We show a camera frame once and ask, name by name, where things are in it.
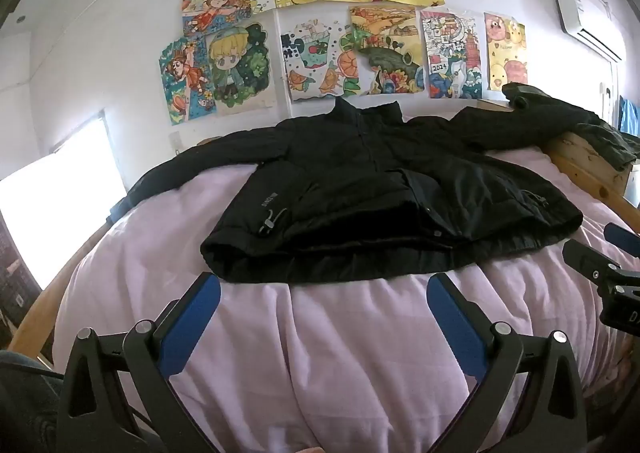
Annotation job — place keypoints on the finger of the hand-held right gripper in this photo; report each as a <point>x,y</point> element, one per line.
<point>590,263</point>
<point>622,235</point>

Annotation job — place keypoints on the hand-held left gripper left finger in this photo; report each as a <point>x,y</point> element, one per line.
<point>192,318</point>

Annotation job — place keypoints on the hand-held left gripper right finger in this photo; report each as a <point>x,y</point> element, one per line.
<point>452,320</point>

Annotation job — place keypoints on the black puffer jacket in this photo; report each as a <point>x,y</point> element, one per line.
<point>370,193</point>

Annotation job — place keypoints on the dark green cloth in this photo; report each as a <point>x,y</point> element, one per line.
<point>615,143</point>

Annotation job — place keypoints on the pink blanket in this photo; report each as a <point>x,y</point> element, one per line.
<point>360,358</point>

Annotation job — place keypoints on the blue cloth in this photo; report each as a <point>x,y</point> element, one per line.
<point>631,115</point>

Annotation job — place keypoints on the person's dark trouser leg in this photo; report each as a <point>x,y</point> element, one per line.
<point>27,398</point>

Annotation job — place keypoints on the bright window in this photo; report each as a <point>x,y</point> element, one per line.
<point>55,193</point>

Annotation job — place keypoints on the white air conditioner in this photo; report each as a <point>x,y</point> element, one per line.
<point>585,18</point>

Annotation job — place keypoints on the wooden bed frame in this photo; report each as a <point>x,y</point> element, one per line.
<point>585,158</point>

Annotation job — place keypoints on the white wall socket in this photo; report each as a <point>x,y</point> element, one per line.
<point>175,141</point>

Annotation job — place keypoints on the group of colourful wall drawings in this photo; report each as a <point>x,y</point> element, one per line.
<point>320,23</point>

